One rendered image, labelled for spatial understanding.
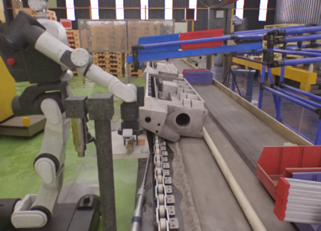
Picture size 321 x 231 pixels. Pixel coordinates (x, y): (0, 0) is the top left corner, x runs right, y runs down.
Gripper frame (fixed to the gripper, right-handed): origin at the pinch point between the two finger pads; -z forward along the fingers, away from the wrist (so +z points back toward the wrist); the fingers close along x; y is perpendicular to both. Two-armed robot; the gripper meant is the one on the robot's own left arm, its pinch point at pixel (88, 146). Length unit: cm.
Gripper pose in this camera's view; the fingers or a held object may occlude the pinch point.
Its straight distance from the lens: 183.6
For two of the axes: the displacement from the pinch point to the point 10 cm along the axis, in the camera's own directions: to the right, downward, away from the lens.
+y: -1.2, -2.7, 9.6
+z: -2.7, -9.2, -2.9
